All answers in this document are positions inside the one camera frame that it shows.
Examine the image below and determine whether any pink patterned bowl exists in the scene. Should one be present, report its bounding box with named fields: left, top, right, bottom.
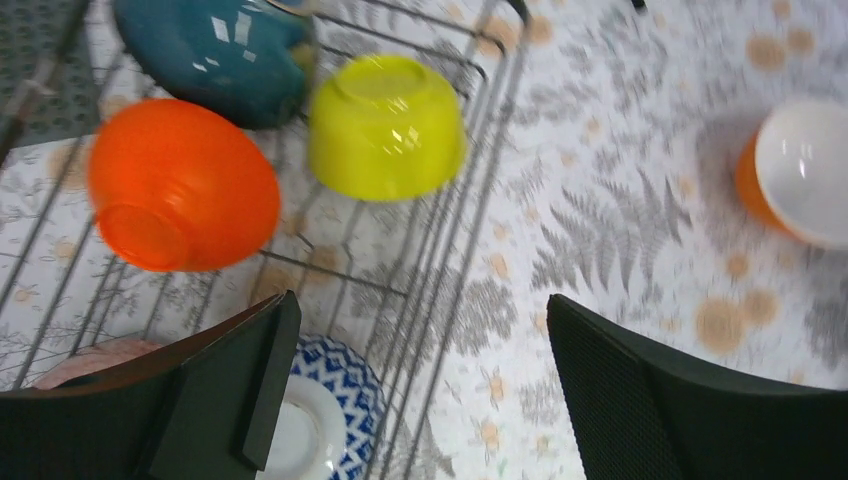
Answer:
left=33, top=338, right=162, bottom=390

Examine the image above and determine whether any solid orange bowl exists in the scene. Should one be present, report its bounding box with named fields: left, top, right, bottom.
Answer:
left=87, top=98, right=282, bottom=272

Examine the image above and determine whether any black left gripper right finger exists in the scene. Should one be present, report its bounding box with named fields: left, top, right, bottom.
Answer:
left=547, top=294, right=847, bottom=479

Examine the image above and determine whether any orange bowl white inside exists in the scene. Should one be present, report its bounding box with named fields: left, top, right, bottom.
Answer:
left=734, top=98, right=847, bottom=250

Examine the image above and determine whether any blue white patterned bowl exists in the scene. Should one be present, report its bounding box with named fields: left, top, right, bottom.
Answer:
left=256, top=335, right=386, bottom=480

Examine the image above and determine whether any yellow-green bowl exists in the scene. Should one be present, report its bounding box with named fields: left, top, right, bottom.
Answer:
left=307, top=54, right=468, bottom=202

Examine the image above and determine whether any black wire dish rack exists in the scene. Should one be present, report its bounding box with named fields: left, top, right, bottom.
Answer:
left=1, top=1, right=531, bottom=479

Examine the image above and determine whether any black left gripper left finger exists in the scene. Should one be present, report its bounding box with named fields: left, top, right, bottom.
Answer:
left=1, top=292, right=302, bottom=479

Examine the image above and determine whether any dark teal bowl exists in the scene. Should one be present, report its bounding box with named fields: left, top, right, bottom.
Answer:
left=112, top=0, right=318, bottom=130

